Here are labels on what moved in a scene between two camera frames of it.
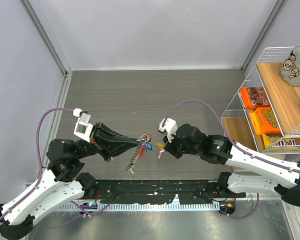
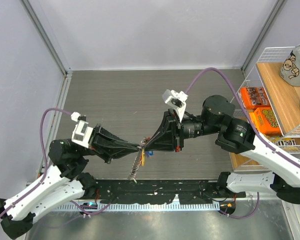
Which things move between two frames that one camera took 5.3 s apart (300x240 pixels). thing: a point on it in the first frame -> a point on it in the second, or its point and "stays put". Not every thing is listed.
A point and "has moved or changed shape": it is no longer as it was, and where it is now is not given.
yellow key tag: [159, 144] has moved or changed shape
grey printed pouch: [295, 69] stays put
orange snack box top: [254, 97] stays put
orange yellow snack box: [265, 121] stays put
